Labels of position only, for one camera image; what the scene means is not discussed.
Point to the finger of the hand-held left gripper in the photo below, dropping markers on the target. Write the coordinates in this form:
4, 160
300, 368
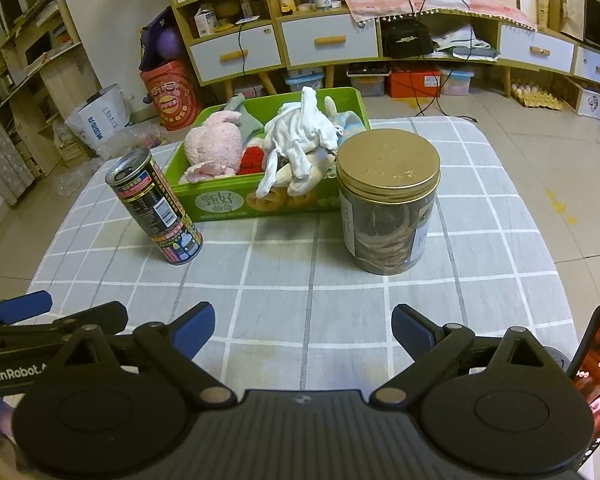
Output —
25, 307
105, 316

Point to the red printed bag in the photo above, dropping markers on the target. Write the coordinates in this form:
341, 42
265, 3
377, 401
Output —
172, 97

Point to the purple bag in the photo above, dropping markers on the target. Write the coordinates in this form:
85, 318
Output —
165, 42

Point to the clear jar with gold lid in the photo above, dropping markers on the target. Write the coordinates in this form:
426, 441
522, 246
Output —
387, 210

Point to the pink plush rabbit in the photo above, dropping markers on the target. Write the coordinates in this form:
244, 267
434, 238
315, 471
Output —
212, 142

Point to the red sock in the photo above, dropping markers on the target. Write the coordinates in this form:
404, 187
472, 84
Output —
252, 160

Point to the clear storage box blue lid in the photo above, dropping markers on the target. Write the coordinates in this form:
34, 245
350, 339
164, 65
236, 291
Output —
305, 83

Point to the wooden drawer cabinet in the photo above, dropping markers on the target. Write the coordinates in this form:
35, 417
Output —
330, 40

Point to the brown storage box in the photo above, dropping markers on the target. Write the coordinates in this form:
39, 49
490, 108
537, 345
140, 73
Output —
570, 5

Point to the white cloth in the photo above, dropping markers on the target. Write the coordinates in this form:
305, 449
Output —
300, 135

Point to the white box with cartoon face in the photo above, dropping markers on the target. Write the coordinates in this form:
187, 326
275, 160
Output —
593, 101

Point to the light wooden bookshelf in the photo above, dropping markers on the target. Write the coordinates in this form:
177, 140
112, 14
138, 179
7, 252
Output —
40, 70

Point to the black drink can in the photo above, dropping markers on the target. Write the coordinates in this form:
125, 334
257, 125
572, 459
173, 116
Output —
155, 205

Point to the wooden shelf cabinet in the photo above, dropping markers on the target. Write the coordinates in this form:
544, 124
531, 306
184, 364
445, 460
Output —
230, 50

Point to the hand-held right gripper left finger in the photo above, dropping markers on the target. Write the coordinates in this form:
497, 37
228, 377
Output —
195, 327

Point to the pink table runner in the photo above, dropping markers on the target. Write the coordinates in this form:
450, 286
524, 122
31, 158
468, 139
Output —
430, 2

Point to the black bag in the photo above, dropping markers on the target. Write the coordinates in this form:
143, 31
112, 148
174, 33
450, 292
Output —
407, 37

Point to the grey-green fluffy towel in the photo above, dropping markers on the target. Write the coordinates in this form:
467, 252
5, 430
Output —
247, 120

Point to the smartphone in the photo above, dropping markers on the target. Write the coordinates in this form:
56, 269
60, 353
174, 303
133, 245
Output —
597, 385

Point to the blue patterned cloth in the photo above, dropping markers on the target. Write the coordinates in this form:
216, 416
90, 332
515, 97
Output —
351, 122

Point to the green box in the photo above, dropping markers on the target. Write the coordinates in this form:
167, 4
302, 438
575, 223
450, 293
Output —
215, 205

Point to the orange box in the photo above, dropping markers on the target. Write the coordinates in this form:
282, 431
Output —
412, 83

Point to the long low wooden cabinet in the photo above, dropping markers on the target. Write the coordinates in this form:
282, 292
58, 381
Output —
535, 50

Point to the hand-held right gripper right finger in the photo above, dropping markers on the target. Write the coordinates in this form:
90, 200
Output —
415, 330

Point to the egg trays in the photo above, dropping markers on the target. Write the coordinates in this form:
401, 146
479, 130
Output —
535, 95

